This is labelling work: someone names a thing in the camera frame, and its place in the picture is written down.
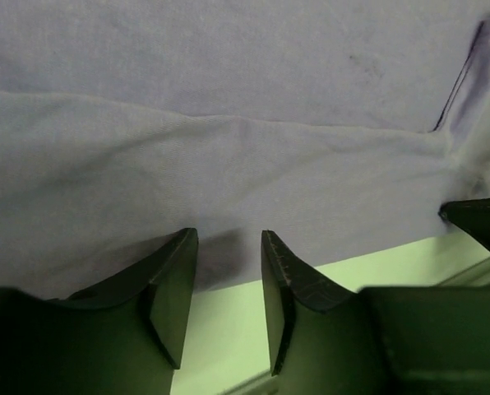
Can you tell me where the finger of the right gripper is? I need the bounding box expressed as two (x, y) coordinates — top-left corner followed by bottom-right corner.
(439, 198), (490, 252)

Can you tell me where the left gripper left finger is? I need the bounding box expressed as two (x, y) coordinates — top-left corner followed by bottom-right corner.
(0, 228), (198, 394)

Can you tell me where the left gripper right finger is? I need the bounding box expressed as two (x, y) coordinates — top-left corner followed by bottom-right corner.
(261, 230), (490, 394)

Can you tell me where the lavender t shirt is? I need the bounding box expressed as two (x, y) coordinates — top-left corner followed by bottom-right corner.
(0, 1), (490, 298)

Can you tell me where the aluminium rail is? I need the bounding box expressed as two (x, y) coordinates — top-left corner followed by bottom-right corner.
(438, 258), (490, 286)

